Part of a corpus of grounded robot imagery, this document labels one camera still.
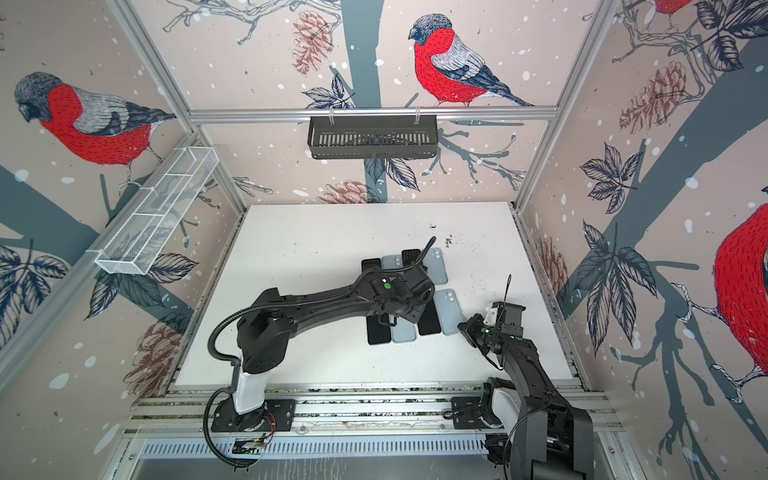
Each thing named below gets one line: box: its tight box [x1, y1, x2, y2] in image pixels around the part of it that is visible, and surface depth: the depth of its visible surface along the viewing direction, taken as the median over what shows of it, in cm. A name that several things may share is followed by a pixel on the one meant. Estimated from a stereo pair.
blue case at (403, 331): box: [391, 316, 416, 342], surface depth 89 cm
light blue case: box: [381, 255, 404, 270], surface depth 106 cm
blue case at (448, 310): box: [434, 288, 465, 336], surface depth 93 cm
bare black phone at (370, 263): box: [361, 258, 381, 273], surface depth 106 cm
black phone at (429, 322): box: [417, 297, 441, 335], surface depth 90 cm
